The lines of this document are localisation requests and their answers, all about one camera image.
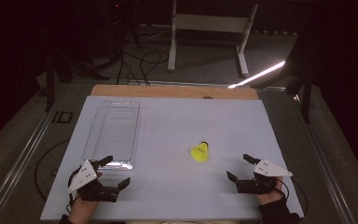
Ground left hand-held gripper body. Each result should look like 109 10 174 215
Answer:
67 160 121 203

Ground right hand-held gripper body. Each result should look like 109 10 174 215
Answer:
235 158 294 196

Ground clear plastic container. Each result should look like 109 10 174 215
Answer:
82 99 141 171

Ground yellow shuttlecock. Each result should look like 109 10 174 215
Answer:
189 141 210 163

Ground person's right hand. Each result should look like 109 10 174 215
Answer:
256 176 284 206

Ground person's left hand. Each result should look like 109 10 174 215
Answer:
68 172 103 224

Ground white table board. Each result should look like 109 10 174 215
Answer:
39 95 305 222

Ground black stand leg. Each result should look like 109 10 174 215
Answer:
284 34 314 125

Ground wooden table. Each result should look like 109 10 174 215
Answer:
89 84 260 101

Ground black tripod stand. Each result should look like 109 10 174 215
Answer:
44 43 110 113

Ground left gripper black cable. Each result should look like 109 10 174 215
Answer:
66 168 82 214

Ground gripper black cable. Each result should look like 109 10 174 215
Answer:
66 168 82 214
276 176 310 217

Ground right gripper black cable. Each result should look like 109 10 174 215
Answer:
276 176 310 217

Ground black cable loop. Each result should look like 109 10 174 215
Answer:
33 138 72 202

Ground black rectangular floor bracket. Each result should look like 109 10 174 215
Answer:
50 110 75 124

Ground metal floor rail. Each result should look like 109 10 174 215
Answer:
0 83 71 224
293 92 357 224

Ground black floor cables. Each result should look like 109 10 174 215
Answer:
116 49 171 87

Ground white metal stand frame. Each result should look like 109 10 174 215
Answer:
166 0 259 78

